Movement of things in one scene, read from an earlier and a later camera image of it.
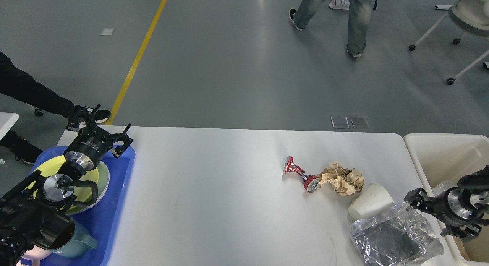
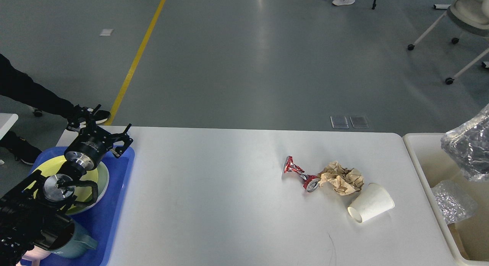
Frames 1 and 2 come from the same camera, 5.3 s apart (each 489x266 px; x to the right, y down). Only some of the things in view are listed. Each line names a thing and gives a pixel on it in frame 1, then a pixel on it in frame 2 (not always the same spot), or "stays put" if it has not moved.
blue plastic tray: x=101 y=221 stays put
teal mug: x=80 y=243 stays put
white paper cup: x=373 y=201 stays put
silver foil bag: x=396 y=237 → x=468 y=146
